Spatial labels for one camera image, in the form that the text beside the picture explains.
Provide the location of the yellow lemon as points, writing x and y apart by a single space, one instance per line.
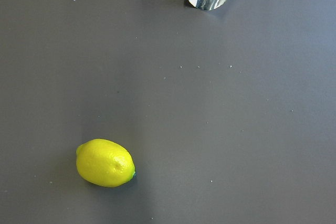
104 163

